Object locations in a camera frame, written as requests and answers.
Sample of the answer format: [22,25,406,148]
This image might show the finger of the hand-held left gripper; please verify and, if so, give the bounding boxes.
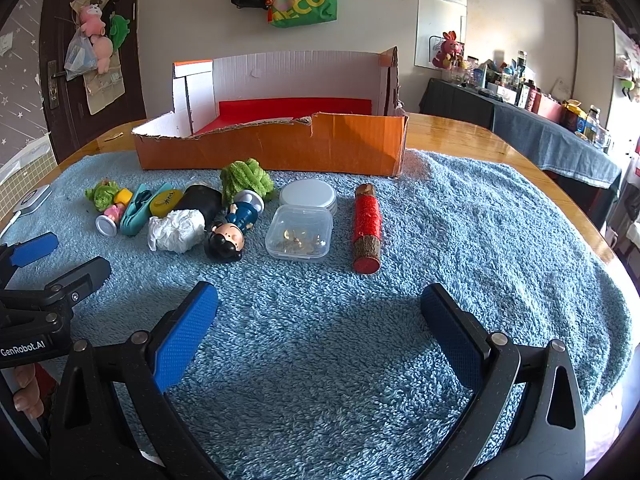
[0,232,59,281]
[0,256,112,313]

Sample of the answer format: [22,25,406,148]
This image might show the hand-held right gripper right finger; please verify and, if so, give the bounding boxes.
[420,283,586,480]

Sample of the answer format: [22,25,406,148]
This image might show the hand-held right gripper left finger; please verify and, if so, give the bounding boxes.
[47,281,226,480]

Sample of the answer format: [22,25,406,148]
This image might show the pink girl figurine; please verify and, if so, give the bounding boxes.
[95,188,133,237]

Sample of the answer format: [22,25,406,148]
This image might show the teal clothespin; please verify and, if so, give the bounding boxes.
[119,183,173,237]

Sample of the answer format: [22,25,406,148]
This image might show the green cabbage toy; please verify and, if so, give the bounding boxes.
[84,180,121,212]

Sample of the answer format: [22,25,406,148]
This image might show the black-haired boy figurine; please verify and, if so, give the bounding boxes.
[205,190,265,264]

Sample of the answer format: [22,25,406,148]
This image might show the yellow round cap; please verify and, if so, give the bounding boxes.
[149,187,182,217]

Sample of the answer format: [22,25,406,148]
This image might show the black tube with white stuffing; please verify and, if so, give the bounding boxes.
[147,182,224,254]

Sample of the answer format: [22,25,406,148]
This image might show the red wooden cylinder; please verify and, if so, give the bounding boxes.
[352,184,383,275]

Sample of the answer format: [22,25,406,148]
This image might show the clear plastic box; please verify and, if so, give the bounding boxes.
[265,204,334,261]

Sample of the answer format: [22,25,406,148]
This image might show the green yarn pom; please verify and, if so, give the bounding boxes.
[220,158,275,206]

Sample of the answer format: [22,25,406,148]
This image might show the white round lid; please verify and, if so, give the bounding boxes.
[279,178,337,213]

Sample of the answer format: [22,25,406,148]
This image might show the orange white cardboard box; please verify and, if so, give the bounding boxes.
[131,46,409,178]

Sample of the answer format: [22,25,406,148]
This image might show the person's left hand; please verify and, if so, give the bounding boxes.
[12,363,52,420]

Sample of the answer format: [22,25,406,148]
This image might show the white grey-edged device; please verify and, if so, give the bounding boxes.
[12,184,52,216]

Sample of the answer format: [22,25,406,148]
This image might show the dark brown door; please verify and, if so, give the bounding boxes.
[40,0,148,163]

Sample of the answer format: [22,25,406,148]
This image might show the blue terry towel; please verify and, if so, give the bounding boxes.
[0,149,633,480]

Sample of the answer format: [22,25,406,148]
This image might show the clear plastic bag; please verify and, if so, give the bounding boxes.
[64,30,98,81]

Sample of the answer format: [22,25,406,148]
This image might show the pink plush toy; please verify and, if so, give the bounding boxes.
[90,35,113,76]

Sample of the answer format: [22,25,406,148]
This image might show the dark cloth covered sideboard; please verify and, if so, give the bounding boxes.
[419,77,623,216]

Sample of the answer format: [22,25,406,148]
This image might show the green plush toy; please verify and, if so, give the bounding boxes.
[109,14,132,53]

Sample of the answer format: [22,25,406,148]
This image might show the pink pig plush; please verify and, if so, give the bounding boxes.
[80,4,106,36]

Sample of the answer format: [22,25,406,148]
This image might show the clutter of bottles and jars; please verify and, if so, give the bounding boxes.
[440,50,613,153]

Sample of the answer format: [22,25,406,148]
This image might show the pink bunny plush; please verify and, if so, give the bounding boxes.
[432,30,463,68]

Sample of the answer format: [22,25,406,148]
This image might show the white refrigerator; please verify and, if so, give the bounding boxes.
[575,10,621,131]

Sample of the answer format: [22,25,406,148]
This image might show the white and green plush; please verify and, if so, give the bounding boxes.
[615,52,640,101]

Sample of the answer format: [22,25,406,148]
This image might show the patterned cloth bag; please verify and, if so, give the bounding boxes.
[572,0,616,23]

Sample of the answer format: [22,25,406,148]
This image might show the door handle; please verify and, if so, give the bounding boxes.
[47,60,68,108]

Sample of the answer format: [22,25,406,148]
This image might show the wall mirror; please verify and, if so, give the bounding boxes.
[414,0,468,68]

